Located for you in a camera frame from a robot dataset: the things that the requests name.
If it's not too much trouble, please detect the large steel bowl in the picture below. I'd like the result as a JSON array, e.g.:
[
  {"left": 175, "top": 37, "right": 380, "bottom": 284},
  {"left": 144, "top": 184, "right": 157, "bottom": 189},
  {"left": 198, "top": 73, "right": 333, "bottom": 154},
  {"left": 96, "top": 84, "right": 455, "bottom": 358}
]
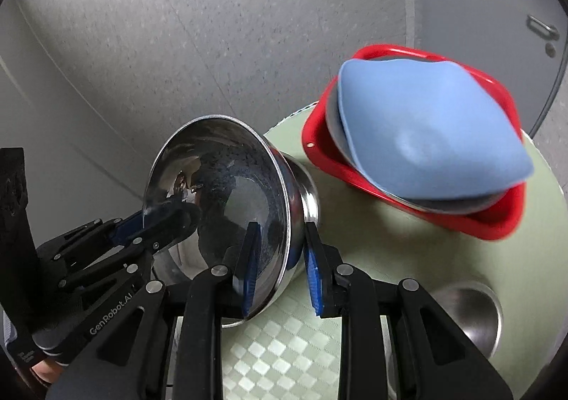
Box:
[{"left": 142, "top": 115, "right": 321, "bottom": 328}]

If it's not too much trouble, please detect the medium steel bowl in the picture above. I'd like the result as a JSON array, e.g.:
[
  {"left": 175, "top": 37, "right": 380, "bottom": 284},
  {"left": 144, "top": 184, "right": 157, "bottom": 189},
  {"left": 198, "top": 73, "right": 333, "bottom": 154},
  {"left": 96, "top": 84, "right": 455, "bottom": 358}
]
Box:
[{"left": 432, "top": 281, "right": 503, "bottom": 359}]

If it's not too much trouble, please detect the blue plate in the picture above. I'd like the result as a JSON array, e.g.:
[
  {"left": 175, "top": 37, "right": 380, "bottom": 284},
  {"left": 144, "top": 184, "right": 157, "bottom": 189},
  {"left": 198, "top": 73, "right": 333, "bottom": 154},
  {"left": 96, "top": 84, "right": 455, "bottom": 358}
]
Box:
[{"left": 337, "top": 57, "right": 535, "bottom": 201}]

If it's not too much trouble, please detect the person's left hand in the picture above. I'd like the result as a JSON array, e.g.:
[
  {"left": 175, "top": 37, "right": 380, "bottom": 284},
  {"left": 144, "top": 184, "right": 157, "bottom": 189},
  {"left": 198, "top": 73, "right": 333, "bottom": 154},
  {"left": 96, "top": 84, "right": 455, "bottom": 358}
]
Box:
[{"left": 31, "top": 358, "right": 65, "bottom": 385}]

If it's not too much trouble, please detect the red plastic basin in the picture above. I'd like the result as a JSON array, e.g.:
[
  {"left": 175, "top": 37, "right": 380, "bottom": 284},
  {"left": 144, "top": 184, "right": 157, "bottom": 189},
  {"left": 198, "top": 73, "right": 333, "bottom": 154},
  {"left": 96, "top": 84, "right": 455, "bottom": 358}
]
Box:
[{"left": 301, "top": 44, "right": 533, "bottom": 240}]

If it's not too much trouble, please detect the grey door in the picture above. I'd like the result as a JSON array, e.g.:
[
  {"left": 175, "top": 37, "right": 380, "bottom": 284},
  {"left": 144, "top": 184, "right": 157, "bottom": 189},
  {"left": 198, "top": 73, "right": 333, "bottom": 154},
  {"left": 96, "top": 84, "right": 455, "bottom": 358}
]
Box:
[{"left": 416, "top": 0, "right": 567, "bottom": 135}]

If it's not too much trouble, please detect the metal door handle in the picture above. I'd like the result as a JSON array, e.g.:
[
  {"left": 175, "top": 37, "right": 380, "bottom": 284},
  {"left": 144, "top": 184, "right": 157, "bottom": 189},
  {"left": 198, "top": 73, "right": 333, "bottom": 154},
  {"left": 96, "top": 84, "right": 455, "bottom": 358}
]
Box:
[{"left": 526, "top": 15, "right": 560, "bottom": 40}]

